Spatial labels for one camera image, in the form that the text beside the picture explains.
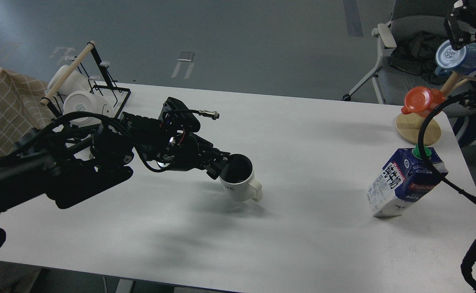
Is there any orange cup on tree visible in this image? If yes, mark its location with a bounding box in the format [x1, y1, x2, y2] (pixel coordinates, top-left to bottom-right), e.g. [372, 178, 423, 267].
[400, 86, 446, 118]

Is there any dark jacket on chair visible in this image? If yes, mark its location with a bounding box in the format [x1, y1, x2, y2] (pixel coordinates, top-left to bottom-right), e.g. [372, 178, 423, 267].
[389, 31, 450, 85]

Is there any white ribbed mug dark interior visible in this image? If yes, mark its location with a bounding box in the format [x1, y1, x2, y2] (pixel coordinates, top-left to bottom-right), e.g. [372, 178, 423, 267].
[219, 154, 263, 202]

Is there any wooden mug tree stand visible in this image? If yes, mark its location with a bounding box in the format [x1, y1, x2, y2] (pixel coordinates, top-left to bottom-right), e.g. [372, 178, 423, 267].
[395, 72, 476, 145]

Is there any white smiley mug on rack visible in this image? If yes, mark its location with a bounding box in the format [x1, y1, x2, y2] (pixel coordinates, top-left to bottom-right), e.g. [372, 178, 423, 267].
[63, 91, 116, 118]

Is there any checkered beige cloth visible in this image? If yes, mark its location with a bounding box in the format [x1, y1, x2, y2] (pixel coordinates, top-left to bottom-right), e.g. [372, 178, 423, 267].
[0, 67, 54, 158]

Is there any blue mug on tree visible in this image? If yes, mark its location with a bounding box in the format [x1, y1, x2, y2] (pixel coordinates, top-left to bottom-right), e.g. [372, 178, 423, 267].
[435, 40, 476, 77]

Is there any white mug behind rack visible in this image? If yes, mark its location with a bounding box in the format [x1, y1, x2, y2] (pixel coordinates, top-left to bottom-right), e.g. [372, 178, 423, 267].
[48, 65, 91, 95]

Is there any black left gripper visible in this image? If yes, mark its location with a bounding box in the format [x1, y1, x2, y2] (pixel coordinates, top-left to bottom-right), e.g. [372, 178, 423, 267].
[134, 97, 231, 180]

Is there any black wire cup rack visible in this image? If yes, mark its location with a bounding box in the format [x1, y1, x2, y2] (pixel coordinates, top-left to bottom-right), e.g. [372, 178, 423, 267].
[40, 41, 131, 118]

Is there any blue white milk carton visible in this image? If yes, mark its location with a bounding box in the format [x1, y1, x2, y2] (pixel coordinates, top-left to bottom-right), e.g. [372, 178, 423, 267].
[367, 145, 448, 218]

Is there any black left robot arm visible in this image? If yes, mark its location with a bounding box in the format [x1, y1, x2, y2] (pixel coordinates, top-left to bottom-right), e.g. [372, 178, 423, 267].
[0, 98, 231, 248]

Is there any grey office chair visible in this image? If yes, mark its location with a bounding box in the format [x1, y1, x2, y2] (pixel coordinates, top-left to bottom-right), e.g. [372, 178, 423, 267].
[343, 0, 454, 105]

